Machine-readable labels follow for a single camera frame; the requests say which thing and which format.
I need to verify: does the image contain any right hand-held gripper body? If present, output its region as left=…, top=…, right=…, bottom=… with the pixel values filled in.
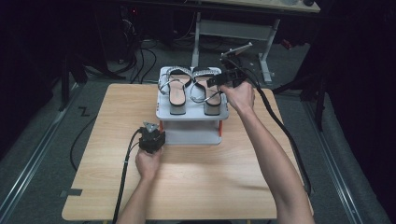
left=219, top=41, right=254, bottom=89

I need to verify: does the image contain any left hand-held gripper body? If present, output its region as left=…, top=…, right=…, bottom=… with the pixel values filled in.
left=137, top=120, right=161, bottom=155

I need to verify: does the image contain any silver strap heeled sandal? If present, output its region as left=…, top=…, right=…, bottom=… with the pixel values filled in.
left=189, top=66, right=224, bottom=117
left=157, top=65, right=194, bottom=117

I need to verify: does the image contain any white two-tier shoe rack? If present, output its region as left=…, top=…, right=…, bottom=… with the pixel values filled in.
left=155, top=65, right=230, bottom=147

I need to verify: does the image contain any person's right hand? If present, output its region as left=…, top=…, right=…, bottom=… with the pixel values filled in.
left=219, top=80, right=257, bottom=116

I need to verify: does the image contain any person's left hand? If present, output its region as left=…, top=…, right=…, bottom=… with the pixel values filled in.
left=134, top=147, right=163, bottom=183

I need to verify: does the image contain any white-legged background desk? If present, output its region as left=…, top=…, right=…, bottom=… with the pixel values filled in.
left=186, top=0, right=321, bottom=86

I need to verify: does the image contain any black metal stand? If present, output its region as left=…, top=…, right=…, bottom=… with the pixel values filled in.
left=272, top=69, right=329, bottom=133
left=58, top=51, right=89, bottom=112

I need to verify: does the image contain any grey tape strip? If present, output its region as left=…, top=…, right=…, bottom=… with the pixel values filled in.
left=60, top=188, right=84, bottom=199

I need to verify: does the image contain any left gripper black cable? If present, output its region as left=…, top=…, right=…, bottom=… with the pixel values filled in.
left=111, top=128, right=144, bottom=224

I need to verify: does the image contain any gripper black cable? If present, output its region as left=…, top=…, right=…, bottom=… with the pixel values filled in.
left=111, top=128, right=144, bottom=224
left=221, top=57, right=313, bottom=198

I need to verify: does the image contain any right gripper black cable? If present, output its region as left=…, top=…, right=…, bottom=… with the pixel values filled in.
left=221, top=57, right=313, bottom=198

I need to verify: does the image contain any thin black floor cable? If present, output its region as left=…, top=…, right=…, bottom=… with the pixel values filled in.
left=69, top=116, right=98, bottom=172

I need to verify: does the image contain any bundle of black floor cables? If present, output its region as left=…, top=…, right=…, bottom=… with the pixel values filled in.
left=117, top=8, right=159, bottom=85

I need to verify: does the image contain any metal floor rail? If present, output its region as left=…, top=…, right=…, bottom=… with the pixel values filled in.
left=302, top=99, right=364, bottom=224
left=0, top=83, right=81, bottom=218

